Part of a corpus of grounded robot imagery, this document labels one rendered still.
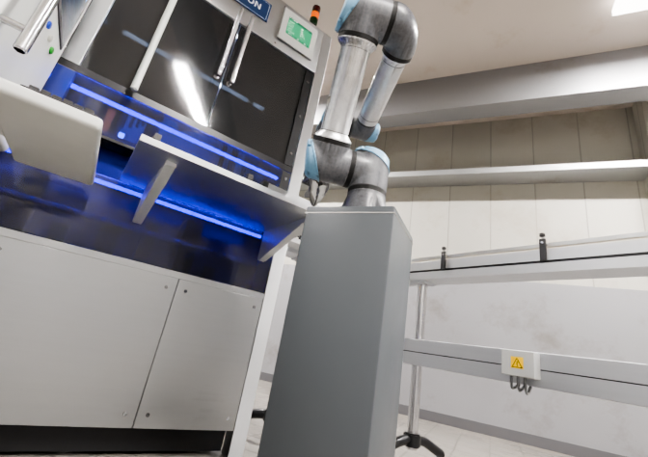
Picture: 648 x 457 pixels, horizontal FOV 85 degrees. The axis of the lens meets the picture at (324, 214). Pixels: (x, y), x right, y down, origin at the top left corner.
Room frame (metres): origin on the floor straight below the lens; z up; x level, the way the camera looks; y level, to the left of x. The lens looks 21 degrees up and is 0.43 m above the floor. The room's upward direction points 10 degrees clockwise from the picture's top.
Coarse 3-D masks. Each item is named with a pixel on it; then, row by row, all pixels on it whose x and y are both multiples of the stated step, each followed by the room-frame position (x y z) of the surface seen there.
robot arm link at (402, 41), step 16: (400, 16) 0.70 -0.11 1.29; (400, 32) 0.72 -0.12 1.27; (416, 32) 0.74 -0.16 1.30; (384, 48) 0.80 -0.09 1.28; (400, 48) 0.77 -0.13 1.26; (384, 64) 0.84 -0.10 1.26; (400, 64) 0.82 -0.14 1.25; (384, 80) 0.89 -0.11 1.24; (368, 96) 0.97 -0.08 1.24; (384, 96) 0.94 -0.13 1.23; (368, 112) 1.01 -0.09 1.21; (352, 128) 1.09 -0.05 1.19; (368, 128) 1.08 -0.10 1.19
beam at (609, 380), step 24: (408, 360) 1.85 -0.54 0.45; (432, 360) 1.73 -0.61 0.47; (456, 360) 1.63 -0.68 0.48; (480, 360) 1.53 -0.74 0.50; (552, 360) 1.31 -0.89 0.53; (576, 360) 1.24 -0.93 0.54; (600, 360) 1.19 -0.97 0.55; (528, 384) 1.38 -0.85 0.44; (552, 384) 1.31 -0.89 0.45; (576, 384) 1.25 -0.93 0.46; (600, 384) 1.19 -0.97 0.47; (624, 384) 1.14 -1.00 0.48
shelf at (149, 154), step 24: (144, 144) 0.86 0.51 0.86; (144, 168) 1.03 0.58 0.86; (192, 168) 0.96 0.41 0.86; (216, 168) 0.96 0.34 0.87; (168, 192) 1.21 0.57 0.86; (192, 192) 1.17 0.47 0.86; (216, 192) 1.13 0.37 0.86; (240, 192) 1.09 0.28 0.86; (264, 192) 1.05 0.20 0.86; (240, 216) 1.34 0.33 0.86; (264, 216) 1.29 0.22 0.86; (288, 216) 1.24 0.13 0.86
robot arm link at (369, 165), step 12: (360, 156) 0.91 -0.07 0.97; (372, 156) 0.92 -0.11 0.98; (384, 156) 0.93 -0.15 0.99; (360, 168) 0.91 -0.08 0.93; (372, 168) 0.92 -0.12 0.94; (384, 168) 0.93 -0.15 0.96; (348, 180) 0.94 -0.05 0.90; (360, 180) 0.92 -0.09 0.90; (372, 180) 0.92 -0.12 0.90; (384, 180) 0.93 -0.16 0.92
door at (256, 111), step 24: (264, 48) 1.38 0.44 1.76; (240, 72) 1.34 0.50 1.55; (264, 72) 1.40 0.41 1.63; (288, 72) 1.47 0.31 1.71; (240, 96) 1.36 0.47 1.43; (264, 96) 1.42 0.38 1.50; (288, 96) 1.49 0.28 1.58; (216, 120) 1.32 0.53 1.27; (240, 120) 1.38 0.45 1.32; (264, 120) 1.44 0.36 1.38; (288, 120) 1.50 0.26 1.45; (264, 144) 1.45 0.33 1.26
